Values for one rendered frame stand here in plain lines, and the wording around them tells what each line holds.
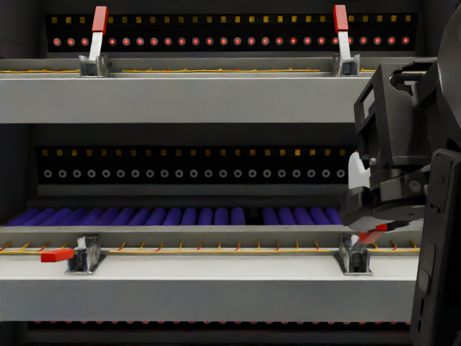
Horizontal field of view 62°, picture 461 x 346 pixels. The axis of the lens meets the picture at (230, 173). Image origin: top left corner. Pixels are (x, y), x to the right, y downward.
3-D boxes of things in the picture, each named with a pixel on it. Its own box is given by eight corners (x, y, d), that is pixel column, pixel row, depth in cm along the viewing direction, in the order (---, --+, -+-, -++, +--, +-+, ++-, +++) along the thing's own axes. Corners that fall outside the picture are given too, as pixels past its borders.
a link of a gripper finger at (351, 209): (383, 204, 30) (448, 171, 22) (386, 226, 29) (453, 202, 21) (323, 203, 30) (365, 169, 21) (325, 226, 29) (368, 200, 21)
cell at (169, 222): (182, 220, 51) (175, 239, 44) (168, 220, 51) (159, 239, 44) (182, 207, 50) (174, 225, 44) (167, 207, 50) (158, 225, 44)
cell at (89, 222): (104, 220, 51) (86, 240, 44) (90, 220, 51) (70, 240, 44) (103, 207, 50) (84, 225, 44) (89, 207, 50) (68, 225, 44)
